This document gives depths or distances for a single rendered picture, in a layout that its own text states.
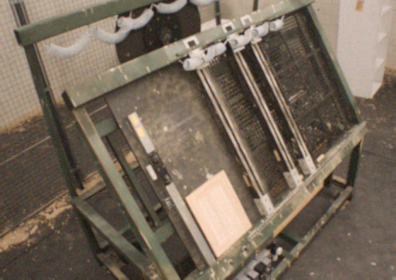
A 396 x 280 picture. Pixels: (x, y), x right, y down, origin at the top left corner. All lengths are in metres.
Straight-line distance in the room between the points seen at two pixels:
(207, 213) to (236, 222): 0.22
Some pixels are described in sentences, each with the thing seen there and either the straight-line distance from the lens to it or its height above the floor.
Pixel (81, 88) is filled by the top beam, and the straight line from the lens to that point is 1.74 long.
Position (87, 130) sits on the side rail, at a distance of 1.75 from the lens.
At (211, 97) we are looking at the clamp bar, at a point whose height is 1.63.
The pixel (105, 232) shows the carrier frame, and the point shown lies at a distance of 2.57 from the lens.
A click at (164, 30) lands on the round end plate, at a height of 1.89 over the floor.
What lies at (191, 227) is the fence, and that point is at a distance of 1.98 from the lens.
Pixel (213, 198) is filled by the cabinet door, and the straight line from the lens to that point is 2.08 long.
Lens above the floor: 2.56
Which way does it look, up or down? 31 degrees down
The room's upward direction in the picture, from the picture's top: 8 degrees counter-clockwise
